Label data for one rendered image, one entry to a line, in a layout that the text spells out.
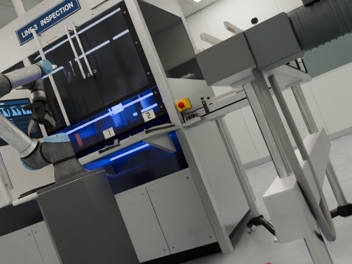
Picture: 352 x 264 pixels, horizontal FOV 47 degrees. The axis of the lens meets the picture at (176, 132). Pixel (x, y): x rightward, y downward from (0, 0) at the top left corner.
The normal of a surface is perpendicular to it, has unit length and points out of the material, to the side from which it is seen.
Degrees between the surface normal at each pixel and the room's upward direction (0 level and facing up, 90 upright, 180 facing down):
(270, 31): 90
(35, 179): 90
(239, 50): 90
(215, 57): 90
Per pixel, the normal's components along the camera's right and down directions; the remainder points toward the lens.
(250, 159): -0.38, 0.10
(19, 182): 0.80, -0.33
